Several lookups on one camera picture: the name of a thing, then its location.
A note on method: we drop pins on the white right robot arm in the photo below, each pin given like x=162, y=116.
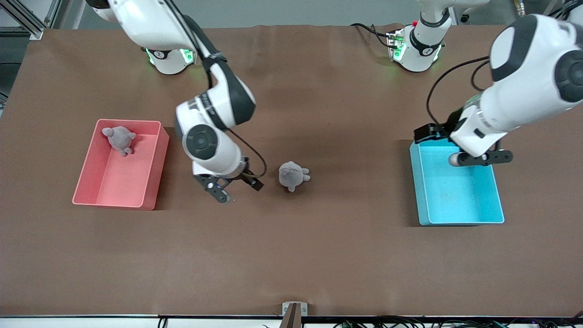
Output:
x=209, y=150

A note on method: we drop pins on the brown camera post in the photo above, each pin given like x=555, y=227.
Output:
x=291, y=319

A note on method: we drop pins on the aluminium frame profile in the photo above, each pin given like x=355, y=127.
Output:
x=549, y=7
x=35, y=33

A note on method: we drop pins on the black caster wheel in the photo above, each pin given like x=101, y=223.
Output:
x=464, y=18

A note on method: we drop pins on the brown table mat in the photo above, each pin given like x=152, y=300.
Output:
x=291, y=246

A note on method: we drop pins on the silver base connector plate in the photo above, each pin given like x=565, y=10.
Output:
x=189, y=55
x=394, y=43

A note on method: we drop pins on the grey plush toy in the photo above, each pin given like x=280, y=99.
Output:
x=292, y=175
x=119, y=139

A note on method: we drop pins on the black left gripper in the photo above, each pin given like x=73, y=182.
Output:
x=438, y=130

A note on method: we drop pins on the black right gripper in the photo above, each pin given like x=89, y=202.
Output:
x=250, y=179

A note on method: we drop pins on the pink plastic box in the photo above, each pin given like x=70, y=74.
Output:
x=123, y=182

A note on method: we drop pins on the metal mounting bracket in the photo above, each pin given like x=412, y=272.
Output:
x=303, y=309

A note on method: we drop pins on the blue plastic box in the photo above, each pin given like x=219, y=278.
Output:
x=455, y=196

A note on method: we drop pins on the white table edge rail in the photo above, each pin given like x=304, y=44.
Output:
x=91, y=322

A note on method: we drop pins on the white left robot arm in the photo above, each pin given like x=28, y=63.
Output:
x=524, y=100

